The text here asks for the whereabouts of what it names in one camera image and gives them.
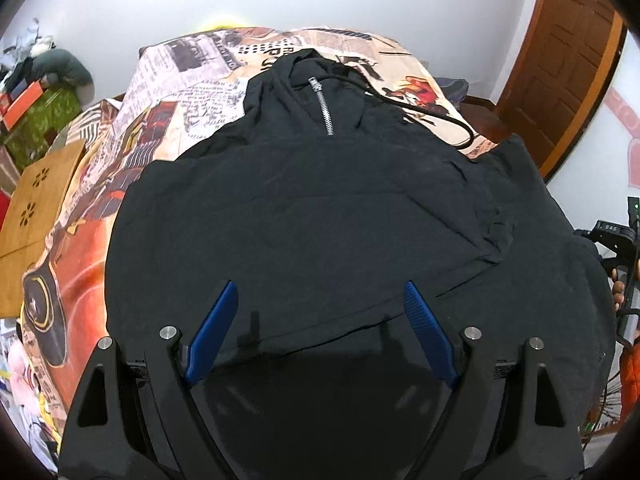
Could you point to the green patterned box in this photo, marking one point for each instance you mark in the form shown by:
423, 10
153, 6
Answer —
47, 115

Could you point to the person's right hand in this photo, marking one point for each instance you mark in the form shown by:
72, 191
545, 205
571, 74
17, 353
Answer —
619, 292

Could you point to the pink wall decal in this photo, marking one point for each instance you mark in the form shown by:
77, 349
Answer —
625, 110

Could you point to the black zip hoodie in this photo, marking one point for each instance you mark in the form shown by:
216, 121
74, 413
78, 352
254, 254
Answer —
300, 200

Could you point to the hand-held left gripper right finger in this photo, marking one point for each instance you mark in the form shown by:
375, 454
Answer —
430, 332

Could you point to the grey plush toy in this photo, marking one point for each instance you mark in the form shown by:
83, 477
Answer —
67, 67

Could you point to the dark blue pillow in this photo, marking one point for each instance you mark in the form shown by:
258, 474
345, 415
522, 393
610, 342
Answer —
452, 89

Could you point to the orange box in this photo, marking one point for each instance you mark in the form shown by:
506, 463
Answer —
22, 105

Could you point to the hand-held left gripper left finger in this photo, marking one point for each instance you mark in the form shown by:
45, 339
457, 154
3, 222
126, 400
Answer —
212, 322

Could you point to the brown wooden door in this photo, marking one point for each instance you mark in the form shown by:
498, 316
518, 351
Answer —
565, 60

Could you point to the newspaper print blanket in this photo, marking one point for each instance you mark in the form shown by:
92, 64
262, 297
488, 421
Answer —
165, 85

